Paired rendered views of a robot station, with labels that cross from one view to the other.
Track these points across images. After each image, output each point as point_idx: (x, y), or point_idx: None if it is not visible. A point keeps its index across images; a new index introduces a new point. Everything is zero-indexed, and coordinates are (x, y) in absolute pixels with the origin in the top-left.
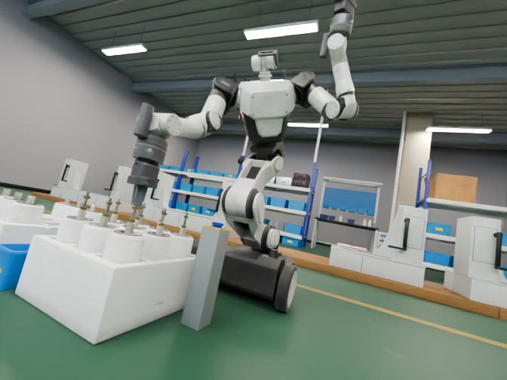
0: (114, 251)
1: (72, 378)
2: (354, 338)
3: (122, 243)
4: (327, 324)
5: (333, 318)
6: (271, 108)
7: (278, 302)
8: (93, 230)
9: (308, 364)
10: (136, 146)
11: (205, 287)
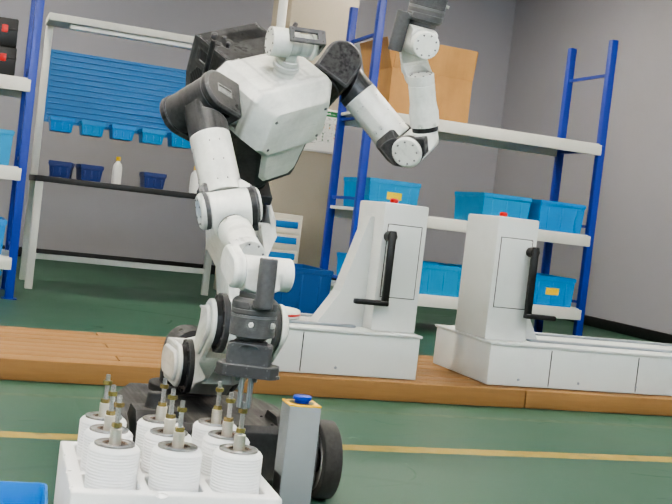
0: (249, 479)
1: None
2: (425, 503)
3: (257, 465)
4: (383, 497)
5: (376, 486)
6: (297, 133)
7: (326, 486)
8: (192, 458)
9: None
10: (254, 323)
11: (308, 493)
